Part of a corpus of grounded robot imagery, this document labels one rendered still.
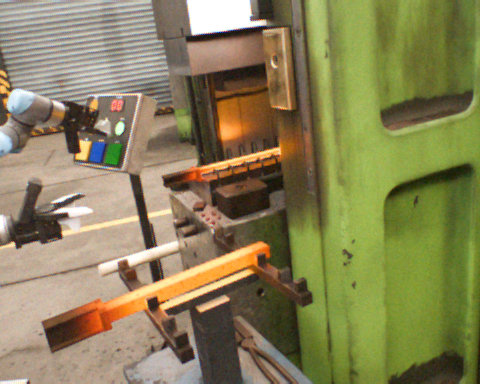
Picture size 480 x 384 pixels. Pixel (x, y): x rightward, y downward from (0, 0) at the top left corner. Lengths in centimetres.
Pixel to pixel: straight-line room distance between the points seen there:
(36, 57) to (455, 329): 853
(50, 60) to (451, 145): 846
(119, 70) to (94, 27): 85
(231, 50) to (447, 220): 70
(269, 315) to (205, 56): 71
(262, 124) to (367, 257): 70
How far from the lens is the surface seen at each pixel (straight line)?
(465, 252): 131
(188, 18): 114
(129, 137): 165
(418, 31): 110
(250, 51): 125
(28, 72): 924
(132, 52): 909
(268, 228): 119
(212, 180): 125
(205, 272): 81
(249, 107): 155
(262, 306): 128
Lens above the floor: 136
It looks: 19 degrees down
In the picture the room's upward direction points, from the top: 8 degrees counter-clockwise
